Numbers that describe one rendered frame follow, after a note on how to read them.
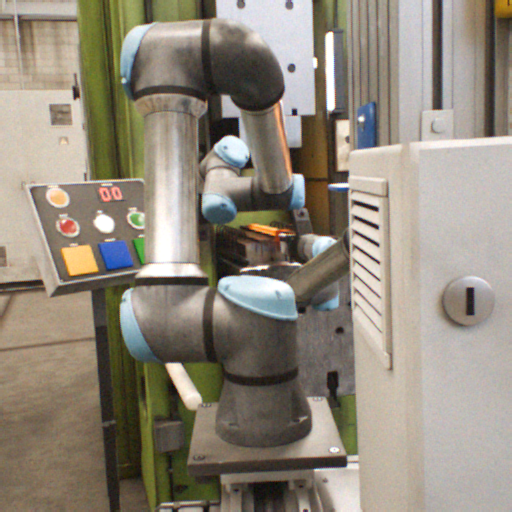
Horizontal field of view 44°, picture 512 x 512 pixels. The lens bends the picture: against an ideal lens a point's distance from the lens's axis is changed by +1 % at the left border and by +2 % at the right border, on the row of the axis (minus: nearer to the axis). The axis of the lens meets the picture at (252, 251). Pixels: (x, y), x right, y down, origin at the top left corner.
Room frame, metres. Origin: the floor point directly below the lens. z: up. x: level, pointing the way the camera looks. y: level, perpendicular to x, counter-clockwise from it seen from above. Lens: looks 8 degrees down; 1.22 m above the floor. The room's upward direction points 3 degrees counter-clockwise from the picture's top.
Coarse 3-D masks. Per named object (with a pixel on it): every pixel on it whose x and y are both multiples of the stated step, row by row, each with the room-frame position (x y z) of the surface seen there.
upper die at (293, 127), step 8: (232, 120) 1.98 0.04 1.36; (240, 120) 1.92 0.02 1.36; (288, 120) 1.96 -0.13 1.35; (296, 120) 1.97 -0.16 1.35; (216, 128) 2.20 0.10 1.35; (224, 128) 2.09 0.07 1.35; (232, 128) 1.99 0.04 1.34; (240, 128) 1.92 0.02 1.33; (288, 128) 1.96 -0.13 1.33; (296, 128) 1.97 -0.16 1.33; (216, 136) 2.21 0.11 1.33; (224, 136) 2.10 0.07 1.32; (240, 136) 1.92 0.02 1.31; (288, 136) 1.96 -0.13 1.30; (296, 136) 1.97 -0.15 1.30; (296, 144) 1.97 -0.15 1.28
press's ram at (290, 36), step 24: (216, 0) 1.91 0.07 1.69; (240, 0) 1.93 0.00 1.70; (264, 0) 1.95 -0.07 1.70; (288, 0) 1.97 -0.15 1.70; (264, 24) 1.95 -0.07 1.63; (288, 24) 1.97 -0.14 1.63; (312, 24) 1.99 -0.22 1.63; (288, 48) 1.97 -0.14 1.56; (312, 48) 1.99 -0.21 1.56; (288, 72) 1.97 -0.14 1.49; (312, 72) 1.99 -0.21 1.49; (288, 96) 1.96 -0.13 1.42; (312, 96) 1.99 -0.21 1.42; (216, 120) 2.00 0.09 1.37
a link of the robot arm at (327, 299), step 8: (328, 288) 1.60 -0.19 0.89; (336, 288) 1.62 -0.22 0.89; (312, 296) 1.57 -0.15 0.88; (320, 296) 1.59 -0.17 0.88; (328, 296) 1.60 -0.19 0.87; (336, 296) 1.62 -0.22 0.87; (312, 304) 1.59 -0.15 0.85; (320, 304) 1.61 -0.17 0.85; (328, 304) 1.61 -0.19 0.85; (336, 304) 1.62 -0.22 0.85
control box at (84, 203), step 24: (24, 192) 1.60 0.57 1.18; (48, 192) 1.61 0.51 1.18; (72, 192) 1.65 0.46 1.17; (96, 192) 1.69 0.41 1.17; (120, 192) 1.73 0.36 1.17; (144, 192) 1.78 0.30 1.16; (24, 216) 1.61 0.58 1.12; (48, 216) 1.57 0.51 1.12; (72, 216) 1.61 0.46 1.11; (96, 216) 1.65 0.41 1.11; (120, 216) 1.69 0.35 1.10; (144, 216) 1.73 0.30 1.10; (48, 240) 1.54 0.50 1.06; (72, 240) 1.57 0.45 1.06; (96, 240) 1.61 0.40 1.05; (120, 240) 1.65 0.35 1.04; (48, 264) 1.52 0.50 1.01; (96, 264) 1.57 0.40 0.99; (48, 288) 1.53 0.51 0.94; (72, 288) 1.54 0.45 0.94; (96, 288) 1.61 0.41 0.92
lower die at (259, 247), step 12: (240, 228) 2.33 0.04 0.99; (252, 228) 2.22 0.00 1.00; (216, 240) 2.31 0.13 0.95; (240, 240) 2.03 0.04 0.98; (252, 240) 2.00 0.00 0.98; (264, 240) 1.94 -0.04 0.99; (276, 240) 1.95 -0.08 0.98; (240, 252) 1.98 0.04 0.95; (252, 252) 1.93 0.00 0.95; (264, 252) 1.94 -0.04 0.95; (276, 252) 1.95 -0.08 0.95; (252, 264) 1.92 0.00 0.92
